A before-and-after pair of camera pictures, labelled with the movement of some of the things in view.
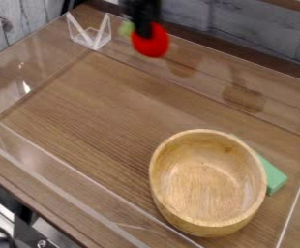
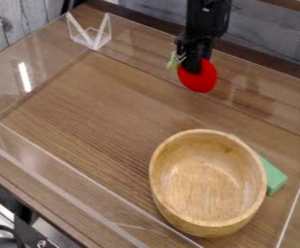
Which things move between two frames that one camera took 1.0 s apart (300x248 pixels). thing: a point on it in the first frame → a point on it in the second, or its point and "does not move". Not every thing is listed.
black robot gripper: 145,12 → 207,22
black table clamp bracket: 27,236 does not move
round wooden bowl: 207,182 does not move
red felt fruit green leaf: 151,46 → 202,81
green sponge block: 275,176 does not move
